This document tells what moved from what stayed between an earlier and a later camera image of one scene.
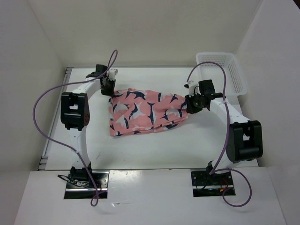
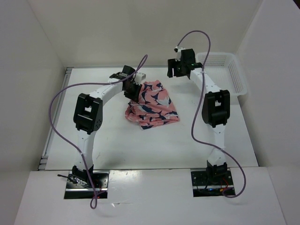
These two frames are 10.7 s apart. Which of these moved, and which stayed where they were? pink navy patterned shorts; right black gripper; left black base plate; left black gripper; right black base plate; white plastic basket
Moved: pink navy patterned shorts; right black gripper; left black gripper
Stayed: right black base plate; white plastic basket; left black base plate
